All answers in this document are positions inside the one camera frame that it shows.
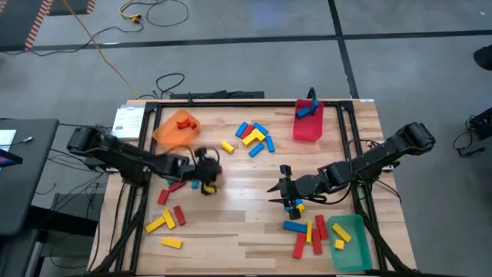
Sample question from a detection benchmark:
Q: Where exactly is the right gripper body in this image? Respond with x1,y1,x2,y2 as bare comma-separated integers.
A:
278,164,331,221

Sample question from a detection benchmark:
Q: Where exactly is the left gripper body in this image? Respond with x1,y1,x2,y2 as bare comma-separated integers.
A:
188,145,224,186

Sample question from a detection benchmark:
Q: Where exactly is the red wooden arch block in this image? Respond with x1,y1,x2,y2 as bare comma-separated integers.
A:
176,118,198,131

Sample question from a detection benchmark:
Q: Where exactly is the orange translucent plastic bin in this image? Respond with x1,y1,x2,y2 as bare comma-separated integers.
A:
151,108,202,152

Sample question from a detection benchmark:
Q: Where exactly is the red translucent plastic bin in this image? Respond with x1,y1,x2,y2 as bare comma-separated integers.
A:
292,98,325,143

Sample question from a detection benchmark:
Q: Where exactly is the black power strip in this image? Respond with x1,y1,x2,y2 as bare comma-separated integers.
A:
169,89,266,101

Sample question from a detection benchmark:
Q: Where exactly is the green translucent plastic bin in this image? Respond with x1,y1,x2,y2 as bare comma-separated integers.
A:
327,213,374,271

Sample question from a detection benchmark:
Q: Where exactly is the white printed booklet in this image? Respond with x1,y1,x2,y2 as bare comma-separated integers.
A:
111,104,147,142

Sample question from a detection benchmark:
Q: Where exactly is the dark box under desk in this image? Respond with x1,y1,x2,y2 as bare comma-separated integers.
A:
28,192,105,236

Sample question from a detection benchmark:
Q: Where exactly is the black side desk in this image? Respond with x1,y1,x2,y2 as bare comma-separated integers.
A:
0,118,61,236

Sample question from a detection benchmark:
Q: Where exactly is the black floor equipment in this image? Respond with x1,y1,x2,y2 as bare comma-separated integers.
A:
452,106,492,158

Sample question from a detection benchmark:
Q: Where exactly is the dark tablet device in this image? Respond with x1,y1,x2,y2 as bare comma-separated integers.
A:
0,148,24,169

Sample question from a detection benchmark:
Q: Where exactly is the white paper sheet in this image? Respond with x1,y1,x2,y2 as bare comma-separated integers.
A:
0,128,18,152

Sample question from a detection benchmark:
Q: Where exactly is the small black orange-striped mat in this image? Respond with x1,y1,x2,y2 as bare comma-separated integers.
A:
48,0,98,17

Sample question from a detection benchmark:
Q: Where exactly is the person's shoe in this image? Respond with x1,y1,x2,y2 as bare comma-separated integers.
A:
473,45,492,72

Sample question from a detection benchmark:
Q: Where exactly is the large black orange-striped mat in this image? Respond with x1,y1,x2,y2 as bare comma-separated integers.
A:
0,0,55,52

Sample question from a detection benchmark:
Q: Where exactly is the black aluminium table frame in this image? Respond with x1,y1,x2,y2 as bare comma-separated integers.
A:
87,98,418,277

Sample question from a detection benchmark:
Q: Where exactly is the coiled black floor cable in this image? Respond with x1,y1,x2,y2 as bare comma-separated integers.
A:
137,72,186,100

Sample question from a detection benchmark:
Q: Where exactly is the long yellow cable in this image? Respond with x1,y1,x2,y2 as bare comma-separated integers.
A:
61,0,140,99

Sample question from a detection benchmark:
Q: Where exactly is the long black floor cable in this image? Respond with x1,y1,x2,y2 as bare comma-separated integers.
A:
0,0,190,57

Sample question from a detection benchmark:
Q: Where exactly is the yellow plug cord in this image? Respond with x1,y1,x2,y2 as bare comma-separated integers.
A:
118,0,144,24

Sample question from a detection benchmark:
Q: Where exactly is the silver cable plug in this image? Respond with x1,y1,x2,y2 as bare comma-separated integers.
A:
10,135,35,147

